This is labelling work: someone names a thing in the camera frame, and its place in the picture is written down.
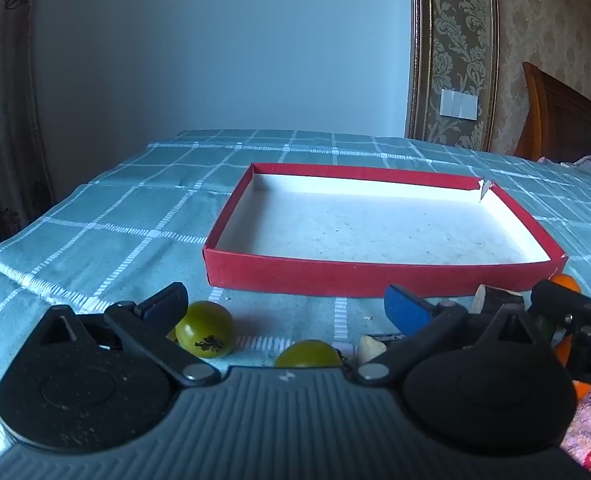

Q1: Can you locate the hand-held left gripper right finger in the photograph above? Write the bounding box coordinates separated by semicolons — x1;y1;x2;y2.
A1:
354;284;552;386

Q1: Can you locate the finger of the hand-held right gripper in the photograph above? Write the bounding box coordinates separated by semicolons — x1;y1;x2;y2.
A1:
531;280;591;330

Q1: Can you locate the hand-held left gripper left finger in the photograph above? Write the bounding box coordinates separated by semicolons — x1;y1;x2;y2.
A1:
38;282;221;389

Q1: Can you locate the red cardboard box tray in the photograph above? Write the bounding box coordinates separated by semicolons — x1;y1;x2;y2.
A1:
202;162;569;299

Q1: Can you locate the green tomato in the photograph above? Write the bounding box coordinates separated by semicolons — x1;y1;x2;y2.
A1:
274;340;345;369
175;301;236;359

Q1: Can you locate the green checkered bed sheet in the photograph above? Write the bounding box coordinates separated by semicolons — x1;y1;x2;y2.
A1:
0;129;591;466

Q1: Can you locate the wooden headboard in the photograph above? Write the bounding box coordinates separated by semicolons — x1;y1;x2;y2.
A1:
514;61;591;168

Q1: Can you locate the patterned curtain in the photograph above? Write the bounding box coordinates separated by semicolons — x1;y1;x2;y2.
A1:
0;0;57;267

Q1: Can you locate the white wall switch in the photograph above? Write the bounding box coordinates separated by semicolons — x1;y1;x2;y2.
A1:
439;88;479;121

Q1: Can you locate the ornate wall panel frame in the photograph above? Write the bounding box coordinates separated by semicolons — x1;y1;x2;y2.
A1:
405;0;501;152

